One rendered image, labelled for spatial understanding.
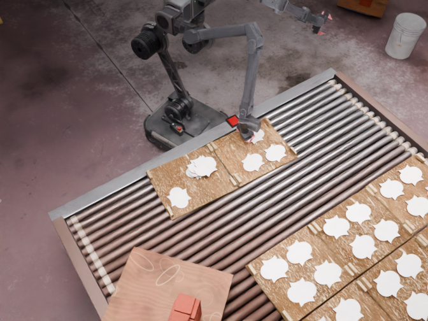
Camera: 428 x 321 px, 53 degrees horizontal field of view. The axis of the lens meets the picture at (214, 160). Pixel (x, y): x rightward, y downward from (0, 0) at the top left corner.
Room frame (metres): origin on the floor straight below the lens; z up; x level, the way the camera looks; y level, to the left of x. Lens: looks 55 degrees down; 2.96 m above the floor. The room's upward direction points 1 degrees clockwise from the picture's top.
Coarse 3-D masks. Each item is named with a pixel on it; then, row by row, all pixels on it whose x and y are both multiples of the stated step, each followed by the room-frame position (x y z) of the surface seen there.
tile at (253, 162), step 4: (248, 156) 1.46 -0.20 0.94; (252, 156) 1.47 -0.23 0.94; (256, 156) 1.47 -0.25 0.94; (260, 156) 1.47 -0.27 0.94; (244, 160) 1.43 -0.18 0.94; (248, 160) 1.43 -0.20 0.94; (252, 160) 1.43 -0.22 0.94; (256, 160) 1.43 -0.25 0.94; (260, 160) 1.43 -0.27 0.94; (244, 164) 1.41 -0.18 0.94; (248, 164) 1.41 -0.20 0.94; (252, 164) 1.41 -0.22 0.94; (256, 164) 1.41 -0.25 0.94; (260, 164) 1.41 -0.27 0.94; (244, 168) 1.38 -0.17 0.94; (248, 168) 1.38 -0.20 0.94; (252, 168) 1.38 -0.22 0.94; (256, 168) 1.38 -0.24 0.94
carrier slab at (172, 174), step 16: (176, 160) 1.43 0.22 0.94; (160, 176) 1.32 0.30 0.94; (176, 176) 1.32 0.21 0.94; (224, 176) 1.33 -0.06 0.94; (160, 192) 1.21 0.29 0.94; (192, 192) 1.22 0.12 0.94; (208, 192) 1.22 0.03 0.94; (224, 192) 1.22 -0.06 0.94; (176, 208) 1.12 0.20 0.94; (192, 208) 1.12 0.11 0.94
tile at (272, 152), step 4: (268, 148) 1.52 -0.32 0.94; (272, 148) 1.52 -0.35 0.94; (276, 148) 1.52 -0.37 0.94; (280, 148) 1.52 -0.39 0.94; (284, 148) 1.52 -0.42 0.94; (268, 152) 1.49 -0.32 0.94; (272, 152) 1.50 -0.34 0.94; (276, 152) 1.50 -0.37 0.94; (280, 152) 1.50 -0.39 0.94; (284, 152) 1.50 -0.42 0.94; (268, 156) 1.47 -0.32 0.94; (272, 156) 1.47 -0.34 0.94; (276, 156) 1.47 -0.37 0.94; (280, 156) 1.47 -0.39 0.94; (284, 156) 1.47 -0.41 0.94; (268, 160) 1.44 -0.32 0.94; (272, 160) 1.44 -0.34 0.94; (276, 160) 1.44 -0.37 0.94
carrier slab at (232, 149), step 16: (272, 128) 1.69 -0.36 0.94; (224, 144) 1.56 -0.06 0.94; (240, 144) 1.56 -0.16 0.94; (256, 144) 1.56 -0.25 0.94; (272, 144) 1.56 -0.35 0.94; (224, 160) 1.44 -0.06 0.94; (240, 160) 1.44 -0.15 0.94; (288, 160) 1.44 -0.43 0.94; (240, 176) 1.33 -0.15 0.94; (256, 176) 1.33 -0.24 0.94
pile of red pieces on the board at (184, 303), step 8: (184, 296) 0.53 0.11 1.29; (192, 296) 0.53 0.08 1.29; (176, 304) 0.50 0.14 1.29; (184, 304) 0.50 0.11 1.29; (192, 304) 0.50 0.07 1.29; (200, 304) 0.52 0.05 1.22; (176, 312) 0.47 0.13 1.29; (184, 312) 0.47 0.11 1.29; (192, 312) 0.47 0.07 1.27; (200, 312) 0.51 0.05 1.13; (168, 320) 0.47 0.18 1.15; (176, 320) 0.44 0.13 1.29; (184, 320) 0.44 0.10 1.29; (192, 320) 0.44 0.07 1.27
